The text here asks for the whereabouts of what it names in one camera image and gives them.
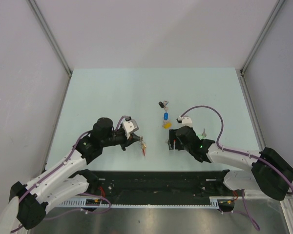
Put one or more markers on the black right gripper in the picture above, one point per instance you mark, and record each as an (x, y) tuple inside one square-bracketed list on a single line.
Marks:
[(172, 137)]

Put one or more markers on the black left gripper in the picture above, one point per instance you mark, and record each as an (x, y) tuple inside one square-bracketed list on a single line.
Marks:
[(133, 137)]

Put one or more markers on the red handled metal keyring holder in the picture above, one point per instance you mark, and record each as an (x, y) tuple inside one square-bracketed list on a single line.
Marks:
[(142, 145)]

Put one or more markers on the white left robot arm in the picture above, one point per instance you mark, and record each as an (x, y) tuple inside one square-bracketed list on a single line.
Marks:
[(69, 177)]

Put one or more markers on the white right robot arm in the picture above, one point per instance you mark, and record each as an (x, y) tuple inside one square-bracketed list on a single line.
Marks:
[(273, 175)]

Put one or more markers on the yellow key tag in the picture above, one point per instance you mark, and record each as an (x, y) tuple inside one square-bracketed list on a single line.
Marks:
[(167, 125)]

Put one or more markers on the green key tag with key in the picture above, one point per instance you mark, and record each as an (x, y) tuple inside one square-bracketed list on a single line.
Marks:
[(203, 135)]

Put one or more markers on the black key fob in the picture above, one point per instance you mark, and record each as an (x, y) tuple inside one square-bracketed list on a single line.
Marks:
[(161, 104)]

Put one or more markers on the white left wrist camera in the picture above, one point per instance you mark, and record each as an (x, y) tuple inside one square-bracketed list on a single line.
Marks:
[(130, 126)]

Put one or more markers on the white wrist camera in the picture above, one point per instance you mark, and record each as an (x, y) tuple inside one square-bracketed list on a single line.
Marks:
[(130, 126), (185, 121)]

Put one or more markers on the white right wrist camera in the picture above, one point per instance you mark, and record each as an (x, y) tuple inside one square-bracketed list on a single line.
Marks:
[(185, 121)]

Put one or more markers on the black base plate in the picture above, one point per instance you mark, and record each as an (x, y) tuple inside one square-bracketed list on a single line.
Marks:
[(158, 188)]

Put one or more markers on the aluminium frame post right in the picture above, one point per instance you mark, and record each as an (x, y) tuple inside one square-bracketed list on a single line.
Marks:
[(264, 31)]

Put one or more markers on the aluminium frame post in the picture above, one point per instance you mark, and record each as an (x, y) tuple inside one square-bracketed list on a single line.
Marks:
[(264, 31), (49, 35)]

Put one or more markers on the aluminium frame post left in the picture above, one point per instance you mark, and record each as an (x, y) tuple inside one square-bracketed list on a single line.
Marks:
[(49, 35)]

